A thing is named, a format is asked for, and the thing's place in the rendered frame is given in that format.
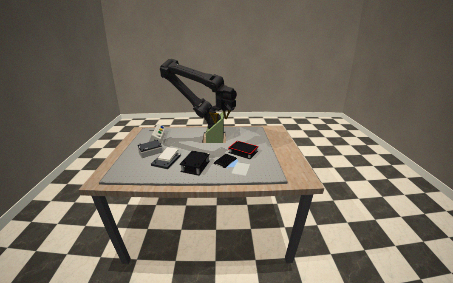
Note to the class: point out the white button panel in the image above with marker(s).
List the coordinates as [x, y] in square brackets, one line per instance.
[158, 134]

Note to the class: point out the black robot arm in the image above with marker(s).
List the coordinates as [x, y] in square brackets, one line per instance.
[214, 82]

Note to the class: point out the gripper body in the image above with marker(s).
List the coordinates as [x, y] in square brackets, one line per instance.
[214, 108]

